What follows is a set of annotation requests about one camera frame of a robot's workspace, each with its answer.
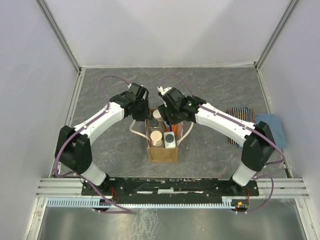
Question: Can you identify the brown canvas tote bag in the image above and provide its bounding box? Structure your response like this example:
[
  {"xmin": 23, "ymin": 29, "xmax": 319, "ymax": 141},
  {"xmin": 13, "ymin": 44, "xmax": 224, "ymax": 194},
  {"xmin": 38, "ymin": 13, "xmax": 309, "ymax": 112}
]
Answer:
[{"xmin": 129, "ymin": 109, "xmax": 194, "ymax": 163}]

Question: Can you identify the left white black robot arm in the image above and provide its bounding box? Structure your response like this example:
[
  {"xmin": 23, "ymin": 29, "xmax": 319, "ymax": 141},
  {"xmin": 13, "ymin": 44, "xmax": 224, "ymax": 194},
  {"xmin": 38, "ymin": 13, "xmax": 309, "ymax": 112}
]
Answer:
[{"xmin": 54, "ymin": 83, "xmax": 151, "ymax": 195}]

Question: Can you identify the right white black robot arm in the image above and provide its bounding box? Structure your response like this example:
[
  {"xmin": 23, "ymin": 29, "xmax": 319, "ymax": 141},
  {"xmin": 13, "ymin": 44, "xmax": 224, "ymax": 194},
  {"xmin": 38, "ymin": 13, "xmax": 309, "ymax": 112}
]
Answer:
[{"xmin": 157, "ymin": 86, "xmax": 276, "ymax": 196}]

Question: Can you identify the orange bottle blue cap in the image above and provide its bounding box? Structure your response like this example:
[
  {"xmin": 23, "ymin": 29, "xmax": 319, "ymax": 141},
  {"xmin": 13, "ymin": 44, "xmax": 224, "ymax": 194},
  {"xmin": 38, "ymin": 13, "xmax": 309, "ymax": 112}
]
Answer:
[{"xmin": 170, "ymin": 122, "xmax": 184, "ymax": 138}]

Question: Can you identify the clear bottle beige cap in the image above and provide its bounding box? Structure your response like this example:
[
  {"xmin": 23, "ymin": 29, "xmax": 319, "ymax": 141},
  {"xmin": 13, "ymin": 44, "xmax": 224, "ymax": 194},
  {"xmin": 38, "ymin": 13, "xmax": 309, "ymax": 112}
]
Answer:
[{"xmin": 152, "ymin": 109, "xmax": 162, "ymax": 120}]

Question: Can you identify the clear bottle grey cap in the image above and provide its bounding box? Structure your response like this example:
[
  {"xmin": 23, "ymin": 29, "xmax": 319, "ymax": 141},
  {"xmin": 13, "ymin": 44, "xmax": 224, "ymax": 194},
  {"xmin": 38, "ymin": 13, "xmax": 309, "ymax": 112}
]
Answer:
[{"xmin": 146, "ymin": 119, "xmax": 165, "ymax": 134}]

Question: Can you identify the white bottle grey cap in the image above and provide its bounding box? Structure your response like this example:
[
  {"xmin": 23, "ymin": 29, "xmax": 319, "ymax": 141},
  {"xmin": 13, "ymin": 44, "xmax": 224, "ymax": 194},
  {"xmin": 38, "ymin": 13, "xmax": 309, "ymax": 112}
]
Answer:
[{"xmin": 163, "ymin": 131, "xmax": 177, "ymax": 149}]

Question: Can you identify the white pump dispenser bottle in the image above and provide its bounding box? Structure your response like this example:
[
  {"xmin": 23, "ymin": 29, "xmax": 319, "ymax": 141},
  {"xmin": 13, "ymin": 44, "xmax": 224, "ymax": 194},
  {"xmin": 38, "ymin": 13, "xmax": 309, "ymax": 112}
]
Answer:
[{"xmin": 150, "ymin": 130, "xmax": 164, "ymax": 148}]

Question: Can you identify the striped folded cloth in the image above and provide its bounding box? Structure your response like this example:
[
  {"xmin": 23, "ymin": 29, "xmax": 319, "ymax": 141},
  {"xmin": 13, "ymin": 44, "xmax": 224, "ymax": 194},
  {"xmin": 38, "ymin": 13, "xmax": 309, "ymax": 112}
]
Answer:
[{"xmin": 226, "ymin": 106, "xmax": 256, "ymax": 146}]

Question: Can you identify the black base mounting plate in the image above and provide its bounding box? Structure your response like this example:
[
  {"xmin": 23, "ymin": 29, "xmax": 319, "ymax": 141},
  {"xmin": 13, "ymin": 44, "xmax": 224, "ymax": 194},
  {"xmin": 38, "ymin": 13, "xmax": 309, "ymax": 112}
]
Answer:
[{"xmin": 97, "ymin": 177, "xmax": 259, "ymax": 205}]

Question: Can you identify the blue folded cloth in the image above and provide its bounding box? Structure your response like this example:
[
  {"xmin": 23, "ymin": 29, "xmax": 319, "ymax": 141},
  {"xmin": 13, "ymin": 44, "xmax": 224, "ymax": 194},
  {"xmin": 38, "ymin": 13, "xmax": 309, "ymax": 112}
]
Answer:
[{"xmin": 255, "ymin": 113, "xmax": 288, "ymax": 149}]

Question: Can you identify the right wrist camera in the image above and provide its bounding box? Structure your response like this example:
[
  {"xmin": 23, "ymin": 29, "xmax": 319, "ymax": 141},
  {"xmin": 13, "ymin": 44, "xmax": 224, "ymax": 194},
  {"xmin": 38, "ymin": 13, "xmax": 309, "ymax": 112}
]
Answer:
[{"xmin": 157, "ymin": 86, "xmax": 172, "ymax": 97}]

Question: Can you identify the light blue cable duct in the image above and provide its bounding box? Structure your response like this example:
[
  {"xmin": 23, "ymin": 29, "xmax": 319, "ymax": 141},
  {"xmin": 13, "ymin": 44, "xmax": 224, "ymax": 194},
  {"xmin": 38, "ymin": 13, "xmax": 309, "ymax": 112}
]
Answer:
[{"xmin": 46, "ymin": 196, "xmax": 237, "ymax": 208}]

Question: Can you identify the aluminium frame rail front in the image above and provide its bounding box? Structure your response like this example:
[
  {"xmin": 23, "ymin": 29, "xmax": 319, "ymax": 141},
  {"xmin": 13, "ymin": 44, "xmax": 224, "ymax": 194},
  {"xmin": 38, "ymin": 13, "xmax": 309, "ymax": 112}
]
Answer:
[{"xmin": 35, "ymin": 178, "xmax": 310, "ymax": 199}]

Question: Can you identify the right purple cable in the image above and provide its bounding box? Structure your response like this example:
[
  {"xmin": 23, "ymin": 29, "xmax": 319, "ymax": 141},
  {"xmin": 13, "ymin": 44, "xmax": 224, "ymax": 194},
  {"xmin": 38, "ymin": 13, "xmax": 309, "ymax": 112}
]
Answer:
[{"xmin": 159, "ymin": 74, "xmax": 286, "ymax": 214}]

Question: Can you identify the left aluminium corner post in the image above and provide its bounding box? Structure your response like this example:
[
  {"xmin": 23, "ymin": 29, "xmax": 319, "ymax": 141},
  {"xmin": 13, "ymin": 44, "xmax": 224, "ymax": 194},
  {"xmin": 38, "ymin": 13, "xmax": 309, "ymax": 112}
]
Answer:
[{"xmin": 35, "ymin": 0, "xmax": 82, "ymax": 73}]

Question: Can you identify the aluminium corner post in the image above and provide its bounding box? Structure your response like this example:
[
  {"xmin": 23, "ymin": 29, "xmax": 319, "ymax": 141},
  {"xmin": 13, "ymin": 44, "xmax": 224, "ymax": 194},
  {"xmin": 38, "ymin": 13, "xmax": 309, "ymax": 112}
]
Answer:
[
  {"xmin": 35, "ymin": 0, "xmax": 82, "ymax": 73},
  {"xmin": 254, "ymin": 0, "xmax": 300, "ymax": 71}
]

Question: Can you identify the right aluminium corner post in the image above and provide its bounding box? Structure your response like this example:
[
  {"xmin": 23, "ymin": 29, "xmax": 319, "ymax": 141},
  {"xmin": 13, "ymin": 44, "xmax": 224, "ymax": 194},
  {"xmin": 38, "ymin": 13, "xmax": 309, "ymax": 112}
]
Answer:
[{"xmin": 254, "ymin": 0, "xmax": 300, "ymax": 71}]

